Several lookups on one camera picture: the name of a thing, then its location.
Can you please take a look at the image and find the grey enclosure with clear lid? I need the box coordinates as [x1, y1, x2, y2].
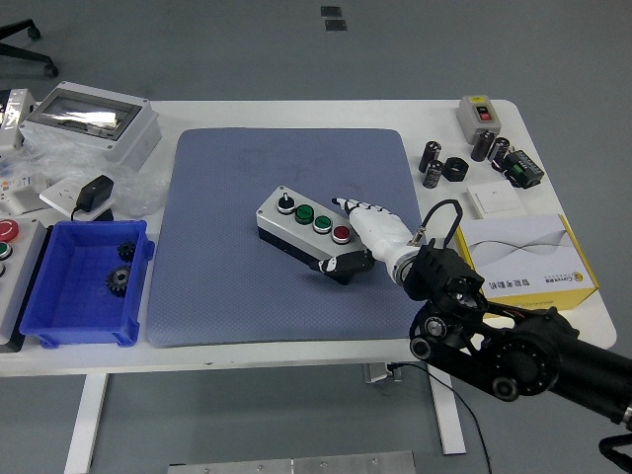
[19, 81, 163, 172]

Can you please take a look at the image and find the grey emergency-stop control box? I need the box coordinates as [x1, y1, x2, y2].
[0, 218, 50, 353]

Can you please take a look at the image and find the black hexagonal nut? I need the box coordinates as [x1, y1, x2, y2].
[441, 156, 469, 182]

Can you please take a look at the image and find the blue plastic bin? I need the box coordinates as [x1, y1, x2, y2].
[18, 219, 155, 350]

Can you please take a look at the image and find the black power adapter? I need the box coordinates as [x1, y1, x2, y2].
[70, 174, 116, 222]

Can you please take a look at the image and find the black module with green terminal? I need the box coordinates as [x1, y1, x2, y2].
[501, 150, 545, 189]

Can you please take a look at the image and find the silver metal plate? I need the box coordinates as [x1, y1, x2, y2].
[167, 449, 417, 474]

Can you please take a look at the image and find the large black gear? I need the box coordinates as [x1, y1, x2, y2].
[105, 265, 133, 299]

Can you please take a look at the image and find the small white packet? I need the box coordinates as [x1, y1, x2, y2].
[0, 172, 50, 216]

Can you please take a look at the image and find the clear plastic bag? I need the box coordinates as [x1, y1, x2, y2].
[0, 132, 169, 219]

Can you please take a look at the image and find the white table leg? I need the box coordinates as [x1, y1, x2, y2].
[428, 367, 468, 455]
[63, 373, 110, 474]

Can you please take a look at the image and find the black cylindrical capacitor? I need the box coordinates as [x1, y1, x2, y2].
[418, 139, 442, 174]
[423, 158, 444, 190]
[488, 136, 512, 169]
[470, 128, 497, 163]

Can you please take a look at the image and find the yellow and white cardboard box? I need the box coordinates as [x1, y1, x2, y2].
[453, 213, 599, 311]

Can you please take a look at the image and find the black office chair base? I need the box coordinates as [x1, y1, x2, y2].
[0, 18, 59, 78]

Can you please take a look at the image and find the grey four-button control box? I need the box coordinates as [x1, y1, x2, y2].
[255, 185, 367, 286]

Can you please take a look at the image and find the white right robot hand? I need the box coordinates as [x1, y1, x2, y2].
[309, 196, 417, 286]

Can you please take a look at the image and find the white switch plate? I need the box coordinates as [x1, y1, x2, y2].
[466, 180, 525, 218]

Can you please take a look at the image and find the white wall socket plate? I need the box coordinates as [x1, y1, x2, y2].
[39, 177, 115, 221]

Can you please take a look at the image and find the white electrical device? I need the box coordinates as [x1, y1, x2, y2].
[0, 88, 37, 152]

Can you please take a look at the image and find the grey red-black switch box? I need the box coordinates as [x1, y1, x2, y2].
[454, 94, 503, 145]

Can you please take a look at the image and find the blue-grey mat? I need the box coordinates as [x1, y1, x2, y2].
[146, 126, 440, 350]

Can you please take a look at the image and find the black cable under table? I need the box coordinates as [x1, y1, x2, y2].
[389, 362, 493, 474]

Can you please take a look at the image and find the grey bracket under table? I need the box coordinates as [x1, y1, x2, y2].
[363, 362, 404, 385]

